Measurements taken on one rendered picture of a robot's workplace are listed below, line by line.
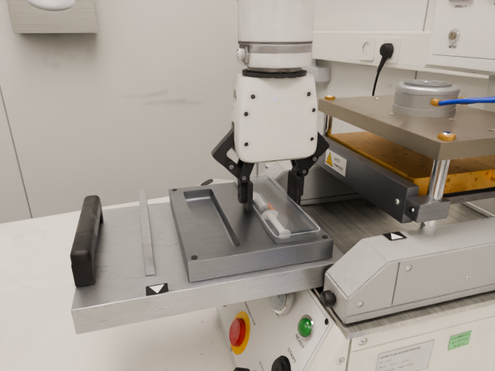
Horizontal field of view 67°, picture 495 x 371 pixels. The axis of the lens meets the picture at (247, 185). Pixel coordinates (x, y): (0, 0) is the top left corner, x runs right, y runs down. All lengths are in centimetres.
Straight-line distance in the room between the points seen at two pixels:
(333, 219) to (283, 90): 27
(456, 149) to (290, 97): 18
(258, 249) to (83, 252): 18
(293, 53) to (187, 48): 156
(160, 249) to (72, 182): 157
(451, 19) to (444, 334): 48
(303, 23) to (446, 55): 36
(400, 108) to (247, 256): 29
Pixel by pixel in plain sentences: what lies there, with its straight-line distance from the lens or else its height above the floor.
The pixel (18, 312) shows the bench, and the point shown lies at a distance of 81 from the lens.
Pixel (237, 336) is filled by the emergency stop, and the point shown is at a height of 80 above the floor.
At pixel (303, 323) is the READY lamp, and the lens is 46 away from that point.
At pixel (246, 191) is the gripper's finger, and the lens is 47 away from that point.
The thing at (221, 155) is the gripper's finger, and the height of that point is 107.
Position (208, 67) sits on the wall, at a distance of 200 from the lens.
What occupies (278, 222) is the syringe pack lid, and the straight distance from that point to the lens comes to 44.
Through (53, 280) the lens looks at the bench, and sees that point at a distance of 87.
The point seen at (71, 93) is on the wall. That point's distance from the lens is 191.
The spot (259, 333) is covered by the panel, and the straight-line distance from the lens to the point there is 56.
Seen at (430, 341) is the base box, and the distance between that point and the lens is 51.
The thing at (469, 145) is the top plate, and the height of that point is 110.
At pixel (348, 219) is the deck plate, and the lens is 63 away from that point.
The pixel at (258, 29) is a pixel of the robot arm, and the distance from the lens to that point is 42.
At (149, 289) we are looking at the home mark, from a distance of 41.
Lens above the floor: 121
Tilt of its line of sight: 22 degrees down
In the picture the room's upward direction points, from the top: straight up
